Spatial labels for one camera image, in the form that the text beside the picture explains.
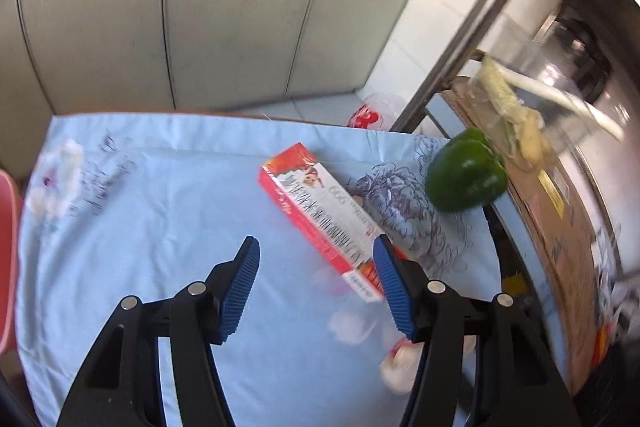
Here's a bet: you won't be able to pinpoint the pink plastic bucket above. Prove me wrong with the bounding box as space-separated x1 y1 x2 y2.
0 169 23 355

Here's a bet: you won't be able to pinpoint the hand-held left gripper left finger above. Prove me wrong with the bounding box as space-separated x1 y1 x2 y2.
55 235 262 427

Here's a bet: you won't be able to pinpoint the red white cardboard box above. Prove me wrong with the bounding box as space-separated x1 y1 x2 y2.
257 142 403 305

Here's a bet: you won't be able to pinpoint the white leek stalk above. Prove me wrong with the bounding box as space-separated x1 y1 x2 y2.
492 62 626 140

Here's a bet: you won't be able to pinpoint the red white wrapper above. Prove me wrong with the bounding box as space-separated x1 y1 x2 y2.
379 336 478 396

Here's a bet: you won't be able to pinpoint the vegetable scraps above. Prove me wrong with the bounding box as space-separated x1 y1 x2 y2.
472 57 557 168

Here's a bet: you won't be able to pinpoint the green bell pepper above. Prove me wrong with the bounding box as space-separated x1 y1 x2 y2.
425 128 509 212

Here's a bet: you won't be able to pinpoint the brown cardboard box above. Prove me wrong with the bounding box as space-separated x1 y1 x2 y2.
442 77 621 395

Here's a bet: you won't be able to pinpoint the red white plastic bag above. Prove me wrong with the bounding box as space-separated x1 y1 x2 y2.
346 92 404 131

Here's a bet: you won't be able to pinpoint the metal pole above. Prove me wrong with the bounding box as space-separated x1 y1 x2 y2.
390 0 551 132

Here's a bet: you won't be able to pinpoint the clear plastic container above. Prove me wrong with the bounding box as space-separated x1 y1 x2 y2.
470 14 626 168

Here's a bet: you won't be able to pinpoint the steel appliance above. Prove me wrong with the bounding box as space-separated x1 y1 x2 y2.
425 0 640 358

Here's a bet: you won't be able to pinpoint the grey kitchen cabinet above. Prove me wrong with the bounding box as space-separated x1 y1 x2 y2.
0 0 446 188

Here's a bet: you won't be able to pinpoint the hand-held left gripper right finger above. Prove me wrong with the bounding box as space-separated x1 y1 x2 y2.
372 235 583 427

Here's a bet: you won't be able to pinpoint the light blue printed tablecloth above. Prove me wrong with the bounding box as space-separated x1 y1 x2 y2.
15 113 506 427

